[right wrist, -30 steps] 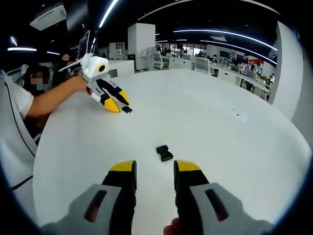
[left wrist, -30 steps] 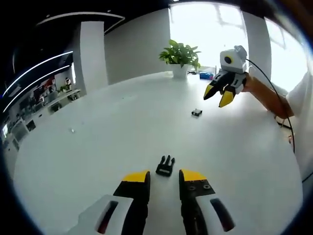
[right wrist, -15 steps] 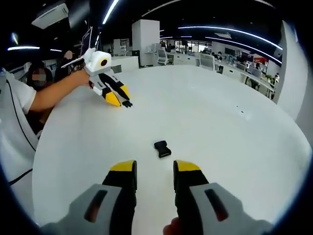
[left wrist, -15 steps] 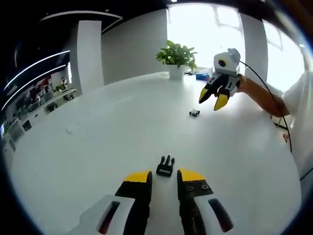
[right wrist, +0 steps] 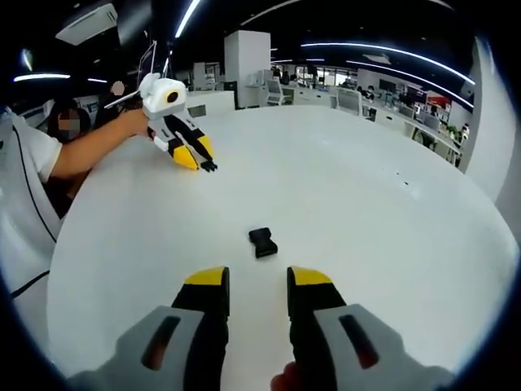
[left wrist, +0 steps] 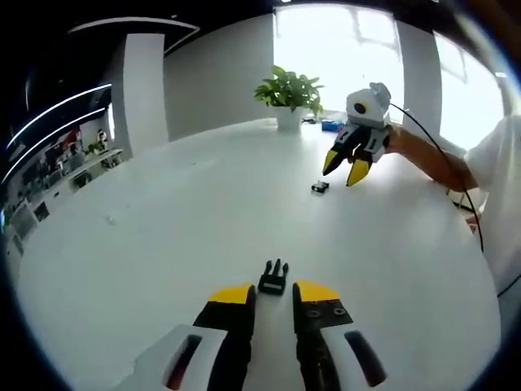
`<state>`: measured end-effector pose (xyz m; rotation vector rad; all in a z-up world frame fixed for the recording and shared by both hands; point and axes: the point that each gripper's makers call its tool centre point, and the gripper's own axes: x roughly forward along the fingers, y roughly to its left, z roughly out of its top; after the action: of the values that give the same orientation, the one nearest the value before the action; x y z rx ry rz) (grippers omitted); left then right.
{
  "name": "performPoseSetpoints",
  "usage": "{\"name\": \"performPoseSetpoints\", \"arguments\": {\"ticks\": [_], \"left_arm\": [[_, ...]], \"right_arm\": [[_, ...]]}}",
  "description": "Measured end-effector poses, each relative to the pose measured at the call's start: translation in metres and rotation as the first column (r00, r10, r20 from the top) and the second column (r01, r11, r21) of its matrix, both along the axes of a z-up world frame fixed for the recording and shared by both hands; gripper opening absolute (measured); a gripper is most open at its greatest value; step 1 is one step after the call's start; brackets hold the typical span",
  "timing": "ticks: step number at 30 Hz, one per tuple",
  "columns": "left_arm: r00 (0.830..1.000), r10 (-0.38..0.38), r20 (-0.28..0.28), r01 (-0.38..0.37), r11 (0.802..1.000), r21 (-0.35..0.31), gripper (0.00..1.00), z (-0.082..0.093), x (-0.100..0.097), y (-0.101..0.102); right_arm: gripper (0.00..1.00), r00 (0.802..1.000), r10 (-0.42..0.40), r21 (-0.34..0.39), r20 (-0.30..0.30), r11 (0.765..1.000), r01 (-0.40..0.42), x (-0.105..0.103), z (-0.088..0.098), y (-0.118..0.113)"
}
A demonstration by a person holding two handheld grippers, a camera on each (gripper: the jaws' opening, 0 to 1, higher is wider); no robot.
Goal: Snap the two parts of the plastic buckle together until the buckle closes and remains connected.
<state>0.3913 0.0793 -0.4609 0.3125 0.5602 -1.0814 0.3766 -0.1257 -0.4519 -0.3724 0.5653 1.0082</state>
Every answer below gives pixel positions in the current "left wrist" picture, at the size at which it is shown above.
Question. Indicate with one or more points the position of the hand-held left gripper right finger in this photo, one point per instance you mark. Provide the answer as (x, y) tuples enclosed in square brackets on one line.
[(321, 342)]

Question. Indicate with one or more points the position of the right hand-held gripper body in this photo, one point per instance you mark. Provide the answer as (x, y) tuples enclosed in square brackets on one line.
[(368, 108)]

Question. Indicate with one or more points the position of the person's right hand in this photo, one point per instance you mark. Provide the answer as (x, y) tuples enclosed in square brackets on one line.
[(394, 138)]

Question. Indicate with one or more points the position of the black plastic buckle socket part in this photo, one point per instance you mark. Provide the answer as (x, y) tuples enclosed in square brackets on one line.
[(320, 186)]

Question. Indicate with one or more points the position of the black plastic buckle pronged part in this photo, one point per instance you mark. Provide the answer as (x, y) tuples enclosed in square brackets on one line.
[(273, 279)]

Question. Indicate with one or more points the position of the blue box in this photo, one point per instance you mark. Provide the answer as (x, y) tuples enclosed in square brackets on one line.
[(331, 125)]

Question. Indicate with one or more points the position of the potted green plant white pot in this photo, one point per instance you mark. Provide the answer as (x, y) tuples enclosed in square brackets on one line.
[(290, 102)]

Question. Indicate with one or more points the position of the person's white shirt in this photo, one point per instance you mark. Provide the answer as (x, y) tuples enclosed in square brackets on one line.
[(502, 183)]

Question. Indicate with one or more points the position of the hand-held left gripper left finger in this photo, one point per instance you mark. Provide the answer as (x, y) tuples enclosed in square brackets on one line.
[(228, 342)]

